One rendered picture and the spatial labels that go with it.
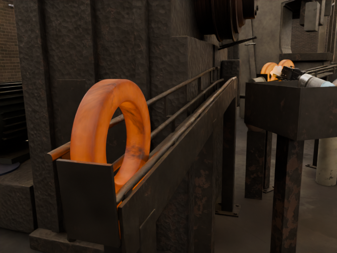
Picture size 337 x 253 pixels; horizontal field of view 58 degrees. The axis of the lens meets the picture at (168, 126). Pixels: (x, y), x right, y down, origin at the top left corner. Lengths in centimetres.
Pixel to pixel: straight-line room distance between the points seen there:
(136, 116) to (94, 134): 13
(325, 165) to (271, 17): 245
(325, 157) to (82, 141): 192
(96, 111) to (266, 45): 387
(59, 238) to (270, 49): 342
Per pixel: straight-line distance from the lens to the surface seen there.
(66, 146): 42
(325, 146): 215
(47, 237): 146
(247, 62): 423
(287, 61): 202
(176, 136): 58
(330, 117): 91
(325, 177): 221
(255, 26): 423
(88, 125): 37
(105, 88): 40
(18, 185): 158
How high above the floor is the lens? 78
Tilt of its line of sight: 12 degrees down
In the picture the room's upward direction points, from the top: 1 degrees counter-clockwise
